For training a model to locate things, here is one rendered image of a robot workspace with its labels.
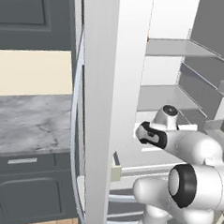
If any dark grey wall cupboard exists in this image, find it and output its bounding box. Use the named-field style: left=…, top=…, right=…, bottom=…
left=0, top=0, right=82, bottom=55

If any silver drawer handle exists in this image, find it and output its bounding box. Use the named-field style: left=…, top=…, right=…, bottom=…
left=7, top=156, right=38, bottom=167

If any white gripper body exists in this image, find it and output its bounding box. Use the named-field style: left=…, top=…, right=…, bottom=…
left=176, top=122, right=200, bottom=133

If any dark grey cupboard door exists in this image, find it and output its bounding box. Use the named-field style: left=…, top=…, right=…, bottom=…
left=0, top=165, right=82, bottom=224

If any beige fridge hinge block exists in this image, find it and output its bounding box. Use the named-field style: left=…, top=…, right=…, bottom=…
left=110, top=157, right=123, bottom=183

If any curved silver fridge door handle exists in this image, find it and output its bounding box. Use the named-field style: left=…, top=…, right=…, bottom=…
left=63, top=26, right=98, bottom=224

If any white fridge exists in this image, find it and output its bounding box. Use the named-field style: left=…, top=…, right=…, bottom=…
left=67, top=0, right=224, bottom=224

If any white fridge door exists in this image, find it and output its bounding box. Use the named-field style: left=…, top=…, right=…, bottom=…
left=68, top=0, right=155, bottom=224

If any glass fridge shelf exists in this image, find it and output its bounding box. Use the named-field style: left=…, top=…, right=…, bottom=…
left=144, top=37, right=224, bottom=65
left=135, top=82, right=210, bottom=119

